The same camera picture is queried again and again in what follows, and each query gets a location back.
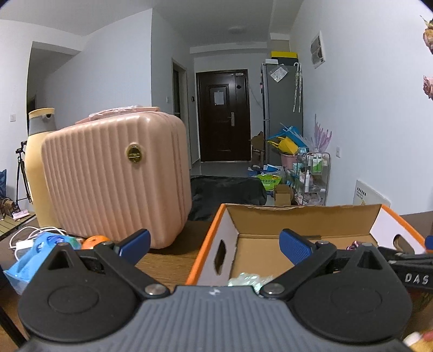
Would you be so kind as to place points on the clear folded umbrella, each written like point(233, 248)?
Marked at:
point(297, 88)

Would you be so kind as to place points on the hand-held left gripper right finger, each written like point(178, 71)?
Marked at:
point(292, 247)

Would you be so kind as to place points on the clear plastic bag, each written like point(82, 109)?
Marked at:
point(250, 280)

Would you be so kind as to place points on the white board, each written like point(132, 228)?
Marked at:
point(370, 196)

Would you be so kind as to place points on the green printed bag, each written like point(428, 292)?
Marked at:
point(269, 179)

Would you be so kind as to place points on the small brown bag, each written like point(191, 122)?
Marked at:
point(6, 206)

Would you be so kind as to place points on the black bag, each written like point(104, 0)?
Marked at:
point(223, 196)

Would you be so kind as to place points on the cardboard box with orange rim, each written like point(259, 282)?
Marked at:
point(257, 250)

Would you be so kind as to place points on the pink ribbed suitcase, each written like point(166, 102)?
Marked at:
point(111, 189)

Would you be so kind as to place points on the purple feather decoration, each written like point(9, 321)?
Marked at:
point(321, 135)

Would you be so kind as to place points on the small open cardboard box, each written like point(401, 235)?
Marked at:
point(283, 194)

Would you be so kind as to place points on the orange fruit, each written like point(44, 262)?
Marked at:
point(94, 241)

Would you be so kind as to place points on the grey refrigerator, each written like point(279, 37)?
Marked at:
point(282, 98)

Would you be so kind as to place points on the dried pink flower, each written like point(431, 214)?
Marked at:
point(429, 86)
point(429, 35)

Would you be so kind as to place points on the pink bucket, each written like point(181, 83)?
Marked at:
point(289, 159)

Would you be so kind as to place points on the white wall panel box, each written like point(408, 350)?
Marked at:
point(318, 50)

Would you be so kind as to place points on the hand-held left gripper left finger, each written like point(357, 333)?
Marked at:
point(137, 242)

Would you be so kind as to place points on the black camera tripod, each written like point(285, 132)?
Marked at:
point(21, 169)

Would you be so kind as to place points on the cream bottle with grey band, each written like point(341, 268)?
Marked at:
point(35, 159)

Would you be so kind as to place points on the white wall socket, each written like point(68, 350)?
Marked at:
point(338, 151)

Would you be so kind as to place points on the yellow and black box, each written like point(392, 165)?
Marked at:
point(283, 54)

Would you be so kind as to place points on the blue tissue pack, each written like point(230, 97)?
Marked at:
point(30, 257)

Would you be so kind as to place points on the dark brown entrance door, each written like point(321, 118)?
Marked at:
point(223, 115)

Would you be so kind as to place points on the brown cardboard carton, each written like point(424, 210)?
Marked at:
point(257, 142)

